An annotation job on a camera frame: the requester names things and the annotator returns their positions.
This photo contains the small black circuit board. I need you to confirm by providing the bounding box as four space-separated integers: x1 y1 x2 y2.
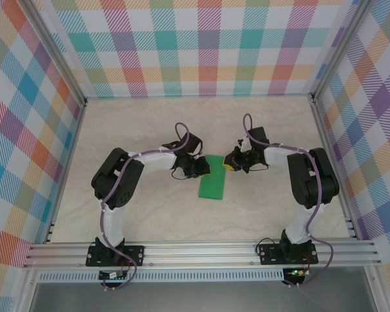
99 271 127 281

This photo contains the thin black left gripper cable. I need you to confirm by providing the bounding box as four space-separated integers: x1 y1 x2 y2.
171 167 189 181

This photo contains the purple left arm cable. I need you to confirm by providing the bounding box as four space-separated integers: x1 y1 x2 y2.
99 122 196 291

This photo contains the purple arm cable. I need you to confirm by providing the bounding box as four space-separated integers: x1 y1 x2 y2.
242 112 334 289
99 122 196 291

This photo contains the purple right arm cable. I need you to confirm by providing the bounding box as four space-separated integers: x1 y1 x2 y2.
242 112 334 289

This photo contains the long aluminium mounting rail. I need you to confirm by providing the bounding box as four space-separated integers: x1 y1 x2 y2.
22 239 383 269

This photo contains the thin black base cable loop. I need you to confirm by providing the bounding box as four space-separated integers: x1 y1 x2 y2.
255 237 282 257

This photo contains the aluminium side rail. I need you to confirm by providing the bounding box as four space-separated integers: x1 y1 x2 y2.
308 94 360 241
44 100 88 244

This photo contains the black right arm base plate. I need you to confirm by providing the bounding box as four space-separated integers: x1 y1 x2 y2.
259 242 319 266

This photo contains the perforated metal cable tray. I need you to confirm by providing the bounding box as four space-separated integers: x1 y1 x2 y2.
38 270 285 283

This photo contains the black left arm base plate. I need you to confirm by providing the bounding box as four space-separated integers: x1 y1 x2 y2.
86 244 146 267

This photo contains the aluminium frame post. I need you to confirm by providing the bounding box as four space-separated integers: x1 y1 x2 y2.
308 0 373 105
21 0 88 107

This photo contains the aluminium frame leg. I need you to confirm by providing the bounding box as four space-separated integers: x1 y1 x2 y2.
363 265 386 312
18 268 42 312

